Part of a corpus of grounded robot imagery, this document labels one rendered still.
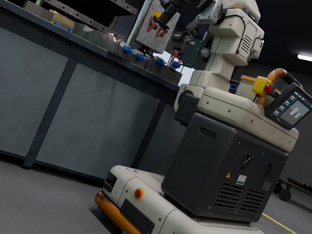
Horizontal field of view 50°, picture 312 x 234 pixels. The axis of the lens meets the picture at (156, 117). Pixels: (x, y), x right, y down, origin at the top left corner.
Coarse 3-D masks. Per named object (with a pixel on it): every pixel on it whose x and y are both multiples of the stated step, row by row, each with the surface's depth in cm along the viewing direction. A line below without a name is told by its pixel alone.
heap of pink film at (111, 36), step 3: (105, 33) 207; (108, 33) 203; (108, 36) 203; (111, 36) 204; (114, 36) 205; (111, 39) 201; (114, 39) 203; (117, 39) 215; (120, 39) 213; (123, 39) 216; (114, 42) 201; (120, 42) 212; (123, 42) 211
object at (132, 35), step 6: (144, 0) 278; (150, 0) 278; (144, 6) 277; (138, 12) 280; (144, 12) 278; (114, 18) 337; (138, 18) 278; (108, 24) 338; (114, 24) 340; (138, 24) 278; (132, 30) 278; (132, 36) 279; (126, 42) 279; (132, 42) 280
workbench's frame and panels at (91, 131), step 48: (0, 0) 161; (0, 48) 170; (48, 48) 180; (96, 48) 186; (0, 96) 176; (48, 96) 186; (96, 96) 198; (144, 96) 212; (0, 144) 181; (48, 144) 193; (96, 144) 205; (144, 144) 220
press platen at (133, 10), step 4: (112, 0) 272; (116, 0) 274; (120, 0) 274; (116, 4) 274; (120, 4) 275; (124, 4) 277; (128, 4) 278; (124, 8) 277; (128, 8) 279; (132, 8) 280; (132, 12) 281; (136, 12) 283; (112, 16) 332; (116, 16) 323
